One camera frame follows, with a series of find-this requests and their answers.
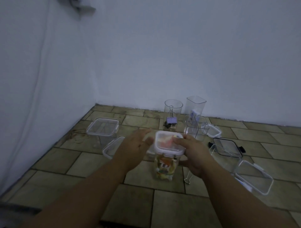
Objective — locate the round clear jar with clips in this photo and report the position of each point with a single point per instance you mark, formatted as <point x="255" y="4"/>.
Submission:
<point x="173" y="104"/>

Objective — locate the pile of black binder clips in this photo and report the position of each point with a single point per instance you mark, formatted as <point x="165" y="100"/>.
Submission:
<point x="169" y="126"/>

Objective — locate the large rectangular clear container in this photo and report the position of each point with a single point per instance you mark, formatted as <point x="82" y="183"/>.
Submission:
<point x="223" y="159"/>

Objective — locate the person's left forearm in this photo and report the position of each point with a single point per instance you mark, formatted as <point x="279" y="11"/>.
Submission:
<point x="82" y="199"/>

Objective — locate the pink binder clip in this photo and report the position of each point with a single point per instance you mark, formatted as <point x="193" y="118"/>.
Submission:
<point x="188" y="177"/>

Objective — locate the medium clear container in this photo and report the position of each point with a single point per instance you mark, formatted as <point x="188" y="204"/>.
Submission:
<point x="255" y="177"/>

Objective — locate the person's left hand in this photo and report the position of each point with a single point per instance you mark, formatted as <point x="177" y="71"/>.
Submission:
<point x="134" y="150"/>

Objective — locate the person's right hand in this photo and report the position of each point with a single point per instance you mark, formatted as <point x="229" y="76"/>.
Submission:
<point x="197" y="157"/>

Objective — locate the large clear container two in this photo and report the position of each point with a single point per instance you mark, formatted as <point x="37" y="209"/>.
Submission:
<point x="110" y="146"/>

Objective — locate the purple binder clip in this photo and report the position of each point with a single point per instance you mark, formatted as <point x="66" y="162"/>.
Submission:
<point x="171" y="121"/>

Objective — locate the small square clear container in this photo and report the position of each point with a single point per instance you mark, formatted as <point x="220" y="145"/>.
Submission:
<point x="196" y="131"/>

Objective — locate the person's right forearm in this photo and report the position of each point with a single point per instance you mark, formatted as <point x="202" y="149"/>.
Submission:
<point x="235" y="199"/>

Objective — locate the wide square clear container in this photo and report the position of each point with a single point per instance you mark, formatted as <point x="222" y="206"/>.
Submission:
<point x="115" y="150"/>
<point x="101" y="141"/>

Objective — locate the black-rimmed clear lid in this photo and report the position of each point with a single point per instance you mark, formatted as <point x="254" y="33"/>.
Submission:
<point x="227" y="145"/>

